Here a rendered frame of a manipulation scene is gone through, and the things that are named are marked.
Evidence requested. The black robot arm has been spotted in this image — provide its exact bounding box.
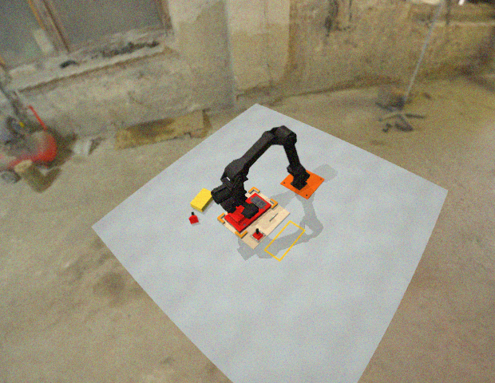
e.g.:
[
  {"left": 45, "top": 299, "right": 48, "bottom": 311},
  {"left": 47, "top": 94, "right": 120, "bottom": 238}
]
[{"left": 211, "top": 125, "right": 310, "bottom": 214}]

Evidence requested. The yellow rectangular block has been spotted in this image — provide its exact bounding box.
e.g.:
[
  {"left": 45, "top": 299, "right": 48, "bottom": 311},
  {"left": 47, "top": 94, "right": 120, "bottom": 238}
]
[{"left": 191, "top": 188, "right": 213, "bottom": 212}]

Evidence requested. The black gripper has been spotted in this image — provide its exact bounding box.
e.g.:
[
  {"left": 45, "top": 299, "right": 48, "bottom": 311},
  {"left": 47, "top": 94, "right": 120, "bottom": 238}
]
[{"left": 232, "top": 189, "right": 259, "bottom": 219}]

